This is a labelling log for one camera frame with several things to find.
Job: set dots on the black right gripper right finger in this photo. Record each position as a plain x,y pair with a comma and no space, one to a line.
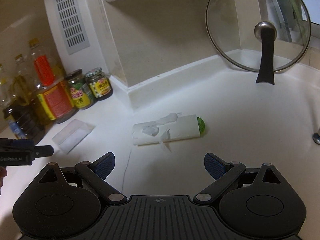
227,177

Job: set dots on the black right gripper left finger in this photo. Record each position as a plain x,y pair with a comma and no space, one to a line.
91,176

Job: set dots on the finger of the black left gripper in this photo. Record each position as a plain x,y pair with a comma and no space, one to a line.
43,151

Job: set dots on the person hand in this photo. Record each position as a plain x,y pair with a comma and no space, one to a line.
3,174

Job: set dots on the clear plastic box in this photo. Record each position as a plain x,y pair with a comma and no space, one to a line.
71,135

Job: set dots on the sunflower oil bottle blue label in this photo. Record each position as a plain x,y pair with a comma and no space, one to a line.
21,119

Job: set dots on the soybean paste jar black lid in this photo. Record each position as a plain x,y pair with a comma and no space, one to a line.
80,92

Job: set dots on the oil bottle gold cap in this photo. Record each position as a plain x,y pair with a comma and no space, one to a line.
25,86

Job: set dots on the sauce jar checkered lid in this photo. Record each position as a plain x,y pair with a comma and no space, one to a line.
99,84

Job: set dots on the steel faucet pipe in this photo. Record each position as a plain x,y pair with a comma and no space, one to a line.
316,137

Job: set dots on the soy sauce bottle red handle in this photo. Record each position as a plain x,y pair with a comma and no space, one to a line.
52,90

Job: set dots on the glass pot lid black handle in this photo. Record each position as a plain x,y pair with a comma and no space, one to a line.
261,36

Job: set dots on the grey wall vent grille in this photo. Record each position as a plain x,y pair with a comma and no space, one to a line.
71,25

